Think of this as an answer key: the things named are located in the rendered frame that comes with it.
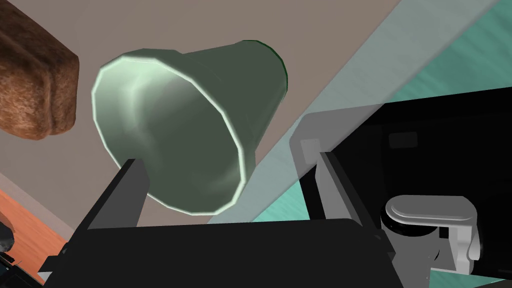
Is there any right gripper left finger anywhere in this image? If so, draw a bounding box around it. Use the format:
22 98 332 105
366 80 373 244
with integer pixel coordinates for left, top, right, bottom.
75 158 151 231

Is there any brown bread loaf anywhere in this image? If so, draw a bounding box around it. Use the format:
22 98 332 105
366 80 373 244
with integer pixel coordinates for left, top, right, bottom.
0 0 80 141

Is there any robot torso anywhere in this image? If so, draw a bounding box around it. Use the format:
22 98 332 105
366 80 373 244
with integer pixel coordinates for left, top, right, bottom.
288 87 512 281

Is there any green cup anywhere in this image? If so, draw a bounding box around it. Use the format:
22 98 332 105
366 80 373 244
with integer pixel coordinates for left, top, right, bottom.
91 39 289 217

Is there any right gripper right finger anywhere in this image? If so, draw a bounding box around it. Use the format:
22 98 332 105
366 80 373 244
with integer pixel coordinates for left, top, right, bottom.
298 151 379 234

